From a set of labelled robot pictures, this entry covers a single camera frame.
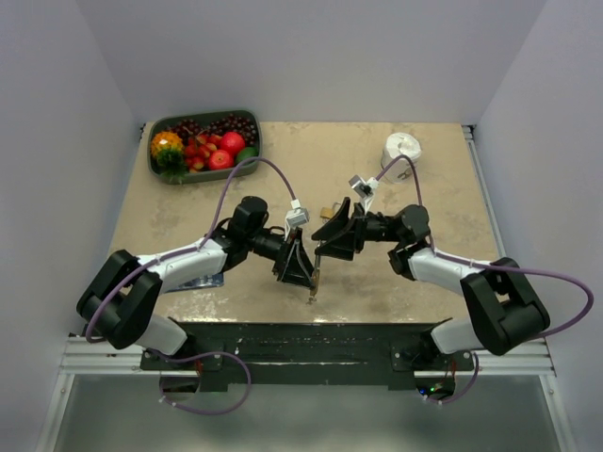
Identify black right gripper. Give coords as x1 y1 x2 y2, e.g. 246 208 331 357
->
312 198 404 261

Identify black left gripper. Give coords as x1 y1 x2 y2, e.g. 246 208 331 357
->
246 227 316 289

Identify large brass padlock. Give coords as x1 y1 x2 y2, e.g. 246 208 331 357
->
312 241 322 296

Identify small brass padlock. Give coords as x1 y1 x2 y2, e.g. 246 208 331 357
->
319 202 340 222

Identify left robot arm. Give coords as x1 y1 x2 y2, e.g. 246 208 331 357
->
76 196 316 369

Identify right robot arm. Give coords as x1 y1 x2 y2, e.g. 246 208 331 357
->
312 199 550 370

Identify blue blister pack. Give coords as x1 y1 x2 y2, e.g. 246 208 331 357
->
167 273 224 293

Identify white paper roll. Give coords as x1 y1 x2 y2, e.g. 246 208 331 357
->
381 132 422 184

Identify green lime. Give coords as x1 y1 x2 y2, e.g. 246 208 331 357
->
236 147 258 165

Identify green fruit tray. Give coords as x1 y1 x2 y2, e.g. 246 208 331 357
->
147 109 262 185

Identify red apple lower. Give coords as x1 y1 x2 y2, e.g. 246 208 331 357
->
206 149 235 171

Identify red apple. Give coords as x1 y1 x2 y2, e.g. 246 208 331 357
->
206 149 235 171
219 132 246 157

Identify red apple upper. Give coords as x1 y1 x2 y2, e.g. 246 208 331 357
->
219 132 246 157

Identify dark grape bunch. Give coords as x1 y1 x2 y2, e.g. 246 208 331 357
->
164 110 260 146

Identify small red fruits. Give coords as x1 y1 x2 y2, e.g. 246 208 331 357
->
184 133 218 173

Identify orange green fake fruit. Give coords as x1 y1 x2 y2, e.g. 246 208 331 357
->
150 131 187 182

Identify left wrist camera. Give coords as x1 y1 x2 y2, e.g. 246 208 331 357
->
284 199 309 240

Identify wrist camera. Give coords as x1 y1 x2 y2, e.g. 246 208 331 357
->
284 199 309 240
349 175 379 213

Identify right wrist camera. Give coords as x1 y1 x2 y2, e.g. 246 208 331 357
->
349 175 379 213

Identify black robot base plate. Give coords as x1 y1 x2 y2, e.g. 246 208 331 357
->
140 322 474 393

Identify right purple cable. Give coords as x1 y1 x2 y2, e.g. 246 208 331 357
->
375 154 595 340

